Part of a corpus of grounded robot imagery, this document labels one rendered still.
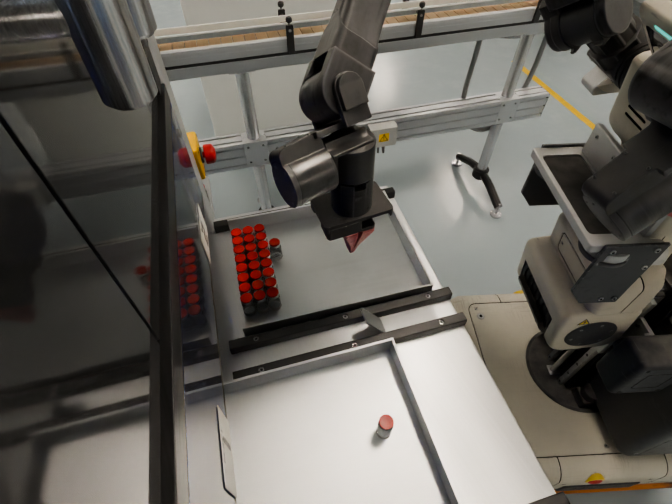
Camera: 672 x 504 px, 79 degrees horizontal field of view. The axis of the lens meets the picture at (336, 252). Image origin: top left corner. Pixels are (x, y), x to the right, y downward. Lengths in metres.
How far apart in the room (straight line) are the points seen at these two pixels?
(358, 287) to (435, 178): 1.71
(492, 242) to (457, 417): 1.54
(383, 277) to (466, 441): 0.31
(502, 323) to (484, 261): 0.58
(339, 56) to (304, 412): 0.49
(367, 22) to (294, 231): 0.47
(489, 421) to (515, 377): 0.76
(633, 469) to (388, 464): 0.97
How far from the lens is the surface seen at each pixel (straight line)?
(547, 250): 1.04
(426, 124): 1.91
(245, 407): 0.68
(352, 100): 0.47
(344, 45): 0.50
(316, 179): 0.46
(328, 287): 0.77
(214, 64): 1.52
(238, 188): 2.35
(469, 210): 2.27
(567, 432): 1.44
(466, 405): 0.70
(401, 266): 0.80
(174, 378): 0.35
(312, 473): 0.64
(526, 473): 0.70
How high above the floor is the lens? 1.51
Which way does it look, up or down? 50 degrees down
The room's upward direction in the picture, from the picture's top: straight up
